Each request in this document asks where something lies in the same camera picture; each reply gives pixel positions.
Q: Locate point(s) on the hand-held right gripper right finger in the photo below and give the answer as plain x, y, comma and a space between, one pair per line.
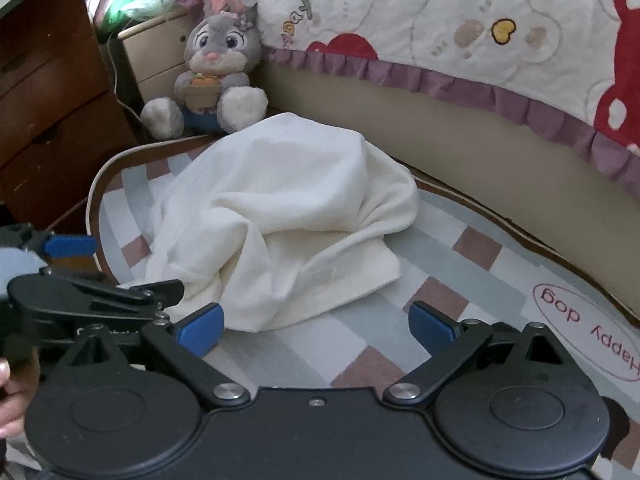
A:
430, 327

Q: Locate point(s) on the grey rabbit plush toy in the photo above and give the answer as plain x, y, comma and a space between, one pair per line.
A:
220, 60

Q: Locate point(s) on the brown wooden dresser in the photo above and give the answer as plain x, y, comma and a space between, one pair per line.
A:
50, 110

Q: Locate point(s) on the person's left hand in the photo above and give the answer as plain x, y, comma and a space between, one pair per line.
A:
17, 395

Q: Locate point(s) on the beige bedside cabinet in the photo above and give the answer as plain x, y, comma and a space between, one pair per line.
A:
155, 50

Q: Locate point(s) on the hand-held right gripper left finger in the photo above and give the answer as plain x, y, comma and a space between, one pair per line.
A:
205, 327

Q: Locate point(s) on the checked floor mat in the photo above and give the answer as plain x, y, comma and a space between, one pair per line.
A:
450, 270

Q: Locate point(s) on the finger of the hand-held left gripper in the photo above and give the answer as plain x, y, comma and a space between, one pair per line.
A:
150, 292
70, 246

